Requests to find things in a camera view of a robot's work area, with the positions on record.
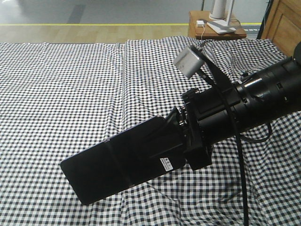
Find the wooden nightstand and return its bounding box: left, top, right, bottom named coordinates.
left=187, top=10, right=247, bottom=40

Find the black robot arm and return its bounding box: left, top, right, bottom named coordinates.
left=138, top=46, right=301, bottom=174

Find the wooden headboard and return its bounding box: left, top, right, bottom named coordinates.
left=260, top=0, right=301, bottom=56

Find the white charger adapter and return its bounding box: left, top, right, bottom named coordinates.
left=196, top=20, right=205, bottom=27

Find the black braided camera cable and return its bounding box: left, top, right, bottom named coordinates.
left=196, top=46, right=273, bottom=226

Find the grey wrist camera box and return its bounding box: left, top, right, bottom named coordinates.
left=173, top=45, right=205, bottom=79

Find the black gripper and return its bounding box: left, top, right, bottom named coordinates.
left=134, top=88, right=235, bottom=170

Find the black white gingham bed sheet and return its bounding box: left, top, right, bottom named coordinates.
left=0, top=35, right=301, bottom=226

